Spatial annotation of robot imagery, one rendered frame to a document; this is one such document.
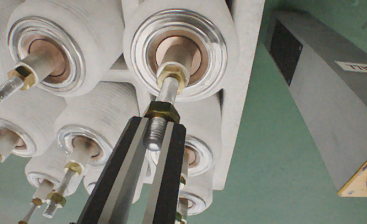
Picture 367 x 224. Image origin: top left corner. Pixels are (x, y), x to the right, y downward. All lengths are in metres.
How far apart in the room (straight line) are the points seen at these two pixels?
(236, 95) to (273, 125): 0.31
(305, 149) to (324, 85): 0.46
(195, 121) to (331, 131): 0.13
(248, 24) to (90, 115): 0.19
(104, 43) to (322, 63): 0.21
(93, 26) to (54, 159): 0.26
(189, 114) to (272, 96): 0.32
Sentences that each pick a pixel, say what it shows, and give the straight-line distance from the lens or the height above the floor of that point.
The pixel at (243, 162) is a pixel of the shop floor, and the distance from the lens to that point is 0.67.
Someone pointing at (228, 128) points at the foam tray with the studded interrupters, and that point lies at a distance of 0.30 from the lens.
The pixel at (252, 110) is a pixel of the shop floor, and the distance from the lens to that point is 0.52.
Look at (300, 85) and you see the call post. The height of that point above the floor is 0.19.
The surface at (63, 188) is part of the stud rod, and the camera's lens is 0.25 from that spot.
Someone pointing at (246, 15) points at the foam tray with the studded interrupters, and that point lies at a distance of 0.23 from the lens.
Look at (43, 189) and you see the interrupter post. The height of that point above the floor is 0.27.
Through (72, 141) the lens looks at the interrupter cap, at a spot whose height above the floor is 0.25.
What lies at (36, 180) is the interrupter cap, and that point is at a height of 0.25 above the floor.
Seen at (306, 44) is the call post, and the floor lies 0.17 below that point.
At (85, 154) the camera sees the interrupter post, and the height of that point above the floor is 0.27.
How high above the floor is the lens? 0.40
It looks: 50 degrees down
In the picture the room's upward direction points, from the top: 170 degrees counter-clockwise
